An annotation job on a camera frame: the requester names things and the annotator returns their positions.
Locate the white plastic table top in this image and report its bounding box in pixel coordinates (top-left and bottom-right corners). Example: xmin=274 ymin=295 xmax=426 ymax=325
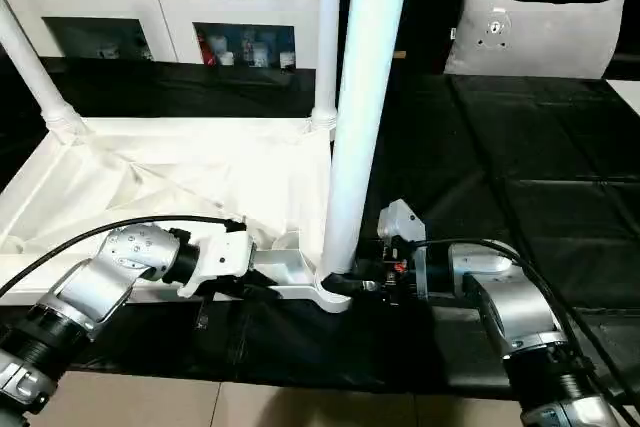
xmin=0 ymin=116 xmax=354 ymax=316

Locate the white plastic table leg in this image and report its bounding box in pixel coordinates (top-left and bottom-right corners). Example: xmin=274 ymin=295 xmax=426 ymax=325
xmin=309 ymin=0 xmax=344 ymax=136
xmin=319 ymin=0 xmax=416 ymax=293
xmin=0 ymin=0 xmax=94 ymax=146

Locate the black work mat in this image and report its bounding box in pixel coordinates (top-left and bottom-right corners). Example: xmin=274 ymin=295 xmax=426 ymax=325
xmin=0 ymin=54 xmax=640 ymax=401

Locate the black speaker box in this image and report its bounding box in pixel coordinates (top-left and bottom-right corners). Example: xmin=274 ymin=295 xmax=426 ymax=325
xmin=319 ymin=0 xmax=471 ymax=76

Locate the grey cushion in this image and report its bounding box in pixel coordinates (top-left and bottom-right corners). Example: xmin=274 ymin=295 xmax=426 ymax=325
xmin=443 ymin=0 xmax=626 ymax=81

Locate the white flat board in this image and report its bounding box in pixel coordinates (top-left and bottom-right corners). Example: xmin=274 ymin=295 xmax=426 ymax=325
xmin=604 ymin=79 xmax=640 ymax=116

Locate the white glass-door cabinet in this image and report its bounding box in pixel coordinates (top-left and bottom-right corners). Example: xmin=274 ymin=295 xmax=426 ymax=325
xmin=0 ymin=0 xmax=324 ymax=71

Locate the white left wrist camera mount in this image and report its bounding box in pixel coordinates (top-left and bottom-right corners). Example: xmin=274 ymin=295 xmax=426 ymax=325
xmin=177 ymin=219 xmax=254 ymax=298

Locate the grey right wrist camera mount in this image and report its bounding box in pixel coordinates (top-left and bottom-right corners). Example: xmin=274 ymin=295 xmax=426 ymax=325
xmin=377 ymin=199 xmax=431 ymax=301

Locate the black right camera cable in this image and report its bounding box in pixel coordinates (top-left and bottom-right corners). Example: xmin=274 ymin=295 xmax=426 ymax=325
xmin=394 ymin=235 xmax=640 ymax=427

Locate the black camera cable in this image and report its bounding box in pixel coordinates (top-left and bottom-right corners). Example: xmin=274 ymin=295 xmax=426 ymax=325
xmin=394 ymin=235 xmax=640 ymax=427
xmin=0 ymin=214 xmax=246 ymax=298

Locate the black left camera cable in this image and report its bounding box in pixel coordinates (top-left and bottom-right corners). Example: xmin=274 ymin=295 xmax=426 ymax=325
xmin=0 ymin=214 xmax=246 ymax=298

